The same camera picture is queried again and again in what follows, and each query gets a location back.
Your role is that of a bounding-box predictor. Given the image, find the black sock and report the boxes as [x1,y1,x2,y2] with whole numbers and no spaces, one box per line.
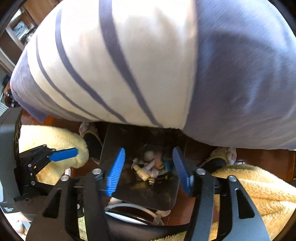
[200,158,226,173]
[83,133,102,160]

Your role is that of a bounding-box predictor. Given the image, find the wooden cabinet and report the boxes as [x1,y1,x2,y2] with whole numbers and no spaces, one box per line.
[23,0,65,26]

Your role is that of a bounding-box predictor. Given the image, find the white cable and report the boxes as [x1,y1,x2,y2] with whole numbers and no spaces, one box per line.
[105,203,171,225]

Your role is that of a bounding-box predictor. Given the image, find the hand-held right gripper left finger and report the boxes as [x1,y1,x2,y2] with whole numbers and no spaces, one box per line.
[25,148,126,241]

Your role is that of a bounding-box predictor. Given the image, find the person's left yellow fleece leg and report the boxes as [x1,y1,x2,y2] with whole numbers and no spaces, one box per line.
[18,125,89,241]

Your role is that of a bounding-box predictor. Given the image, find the black trash bin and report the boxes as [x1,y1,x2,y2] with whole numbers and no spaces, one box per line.
[99,123,181,211]

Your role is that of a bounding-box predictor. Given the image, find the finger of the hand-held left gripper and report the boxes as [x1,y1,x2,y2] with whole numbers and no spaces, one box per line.
[23,181,56,202]
[20,144,79,183]

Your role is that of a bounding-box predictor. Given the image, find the person's yellow fleece leg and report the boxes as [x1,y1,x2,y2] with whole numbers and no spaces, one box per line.
[18,125,89,241]
[162,163,296,241]

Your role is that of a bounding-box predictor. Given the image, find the cluttered shelf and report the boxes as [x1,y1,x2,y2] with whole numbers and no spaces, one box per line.
[0,9,37,70]

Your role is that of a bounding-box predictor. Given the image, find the blue wrapper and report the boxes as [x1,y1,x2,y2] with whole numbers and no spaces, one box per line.
[163,160,174,173]

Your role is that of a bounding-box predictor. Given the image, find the person's right yellow fleece leg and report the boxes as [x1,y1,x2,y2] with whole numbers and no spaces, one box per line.
[162,163,296,241]

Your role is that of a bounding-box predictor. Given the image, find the white tissue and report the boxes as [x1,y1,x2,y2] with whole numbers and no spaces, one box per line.
[132,149,162,179]

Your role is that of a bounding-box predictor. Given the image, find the small cream bottle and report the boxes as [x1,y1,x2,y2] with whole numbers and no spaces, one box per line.
[135,168,151,181]

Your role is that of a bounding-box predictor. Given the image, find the cream slipper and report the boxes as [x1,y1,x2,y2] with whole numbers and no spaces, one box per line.
[209,146,237,166]
[79,122,103,163]

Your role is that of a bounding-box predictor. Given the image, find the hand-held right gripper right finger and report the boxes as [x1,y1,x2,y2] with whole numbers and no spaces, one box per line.
[172,147,271,241]

